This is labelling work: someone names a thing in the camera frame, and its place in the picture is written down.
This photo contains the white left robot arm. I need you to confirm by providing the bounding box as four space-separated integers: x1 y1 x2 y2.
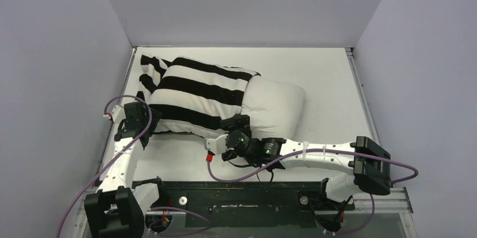
84 102 168 237

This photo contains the black metal base rail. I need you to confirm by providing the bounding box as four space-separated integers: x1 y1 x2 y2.
80 179 412 238

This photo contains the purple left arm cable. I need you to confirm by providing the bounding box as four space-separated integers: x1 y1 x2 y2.
56 95 213 238

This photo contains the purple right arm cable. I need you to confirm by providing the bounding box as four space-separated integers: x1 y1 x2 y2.
205 147 420 187

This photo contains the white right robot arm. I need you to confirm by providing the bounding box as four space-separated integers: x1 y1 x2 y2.
206 114 392 209

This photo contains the white pillow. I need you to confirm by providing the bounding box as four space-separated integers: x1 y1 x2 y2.
241 76 306 140

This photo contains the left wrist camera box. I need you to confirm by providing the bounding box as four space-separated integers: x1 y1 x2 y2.
103 109 124 124

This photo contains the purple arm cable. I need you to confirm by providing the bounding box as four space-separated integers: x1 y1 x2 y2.
205 147 420 187
56 95 213 238

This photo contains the black white striped pillowcase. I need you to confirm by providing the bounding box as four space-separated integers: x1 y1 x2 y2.
137 55 259 138

